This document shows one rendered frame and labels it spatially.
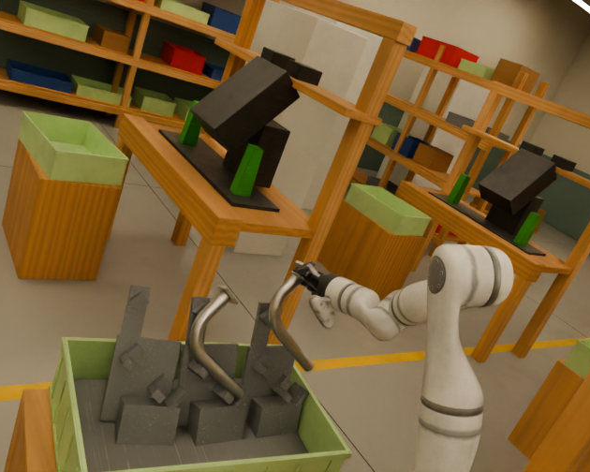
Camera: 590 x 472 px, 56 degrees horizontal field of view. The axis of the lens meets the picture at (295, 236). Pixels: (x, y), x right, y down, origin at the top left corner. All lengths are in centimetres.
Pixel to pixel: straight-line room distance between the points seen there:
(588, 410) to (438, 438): 92
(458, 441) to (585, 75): 1236
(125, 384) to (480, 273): 88
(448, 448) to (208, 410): 68
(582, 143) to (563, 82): 142
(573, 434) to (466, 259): 104
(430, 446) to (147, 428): 70
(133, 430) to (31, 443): 22
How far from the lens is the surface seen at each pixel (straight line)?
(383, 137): 736
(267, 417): 148
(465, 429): 87
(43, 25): 652
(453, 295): 80
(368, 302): 116
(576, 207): 1251
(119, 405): 139
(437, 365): 84
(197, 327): 132
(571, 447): 179
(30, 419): 147
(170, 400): 137
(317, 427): 150
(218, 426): 142
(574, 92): 1305
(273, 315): 134
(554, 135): 1299
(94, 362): 149
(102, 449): 135
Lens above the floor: 180
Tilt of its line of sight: 20 degrees down
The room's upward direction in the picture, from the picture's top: 22 degrees clockwise
